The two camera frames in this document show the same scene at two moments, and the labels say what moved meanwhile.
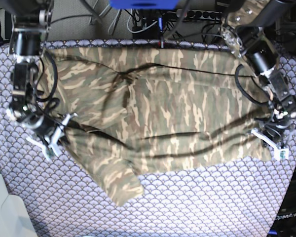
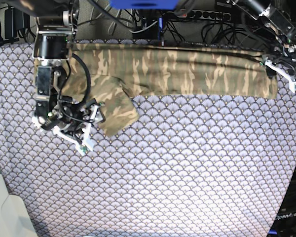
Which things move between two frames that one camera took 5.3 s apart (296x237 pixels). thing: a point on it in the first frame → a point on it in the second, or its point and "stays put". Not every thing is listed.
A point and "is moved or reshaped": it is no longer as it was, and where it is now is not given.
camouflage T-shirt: [119, 109] is moved or reshaped
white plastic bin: [7, 218] stays put
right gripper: [280, 121] → [289, 54]
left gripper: [28, 115] → [64, 113]
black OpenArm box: [290, 221] stays put
